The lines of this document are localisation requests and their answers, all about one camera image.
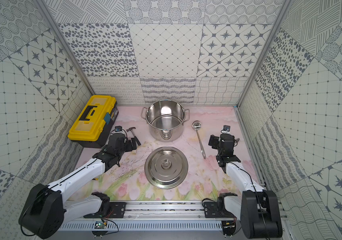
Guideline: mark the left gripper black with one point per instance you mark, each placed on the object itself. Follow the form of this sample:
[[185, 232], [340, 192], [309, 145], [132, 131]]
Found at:
[[127, 144]]

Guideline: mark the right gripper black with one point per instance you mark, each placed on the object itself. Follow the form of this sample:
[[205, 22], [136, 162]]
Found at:
[[215, 140]]

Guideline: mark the stainless steel ladle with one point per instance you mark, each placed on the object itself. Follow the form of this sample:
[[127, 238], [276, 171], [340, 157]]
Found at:
[[196, 125]]

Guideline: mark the stainless steel pot lid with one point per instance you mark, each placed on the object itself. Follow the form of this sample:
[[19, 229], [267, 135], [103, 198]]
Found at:
[[166, 167]]

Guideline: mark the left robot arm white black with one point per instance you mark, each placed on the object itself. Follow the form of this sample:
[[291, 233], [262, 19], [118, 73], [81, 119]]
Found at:
[[61, 190]]

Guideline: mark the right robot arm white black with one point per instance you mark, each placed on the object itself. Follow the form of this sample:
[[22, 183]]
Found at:
[[257, 209]]

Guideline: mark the yellow black toolbox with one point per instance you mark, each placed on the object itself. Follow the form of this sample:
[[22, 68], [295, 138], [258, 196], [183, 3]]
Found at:
[[94, 124]]

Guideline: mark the left circuit board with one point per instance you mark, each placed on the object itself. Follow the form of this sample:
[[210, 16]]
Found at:
[[100, 225]]

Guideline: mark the circuit board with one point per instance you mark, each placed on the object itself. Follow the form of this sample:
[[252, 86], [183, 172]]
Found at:
[[228, 228], [100, 225]]

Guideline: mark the right circuit board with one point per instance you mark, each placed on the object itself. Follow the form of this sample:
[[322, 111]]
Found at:
[[228, 228]]

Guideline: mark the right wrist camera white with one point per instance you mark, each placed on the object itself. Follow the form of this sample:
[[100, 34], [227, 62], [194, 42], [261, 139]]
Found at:
[[226, 129]]

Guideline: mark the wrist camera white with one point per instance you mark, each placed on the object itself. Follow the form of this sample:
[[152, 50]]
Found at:
[[118, 129], [226, 129]]

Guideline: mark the black handled hammer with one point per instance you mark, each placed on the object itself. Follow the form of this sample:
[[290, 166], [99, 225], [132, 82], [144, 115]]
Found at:
[[134, 135]]

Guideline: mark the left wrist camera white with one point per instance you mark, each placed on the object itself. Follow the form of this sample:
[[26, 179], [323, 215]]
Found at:
[[118, 129]]

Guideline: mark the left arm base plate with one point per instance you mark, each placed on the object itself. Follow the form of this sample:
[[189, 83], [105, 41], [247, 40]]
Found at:
[[115, 210]]

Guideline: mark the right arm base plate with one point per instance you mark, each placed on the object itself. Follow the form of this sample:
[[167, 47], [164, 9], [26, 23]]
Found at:
[[211, 210]]

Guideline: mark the aluminium mounting rail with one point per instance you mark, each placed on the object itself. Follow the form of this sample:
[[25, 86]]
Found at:
[[165, 208]]

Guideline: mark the white slotted cable duct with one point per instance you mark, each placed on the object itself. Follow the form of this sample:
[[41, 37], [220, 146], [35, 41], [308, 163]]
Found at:
[[189, 225]]

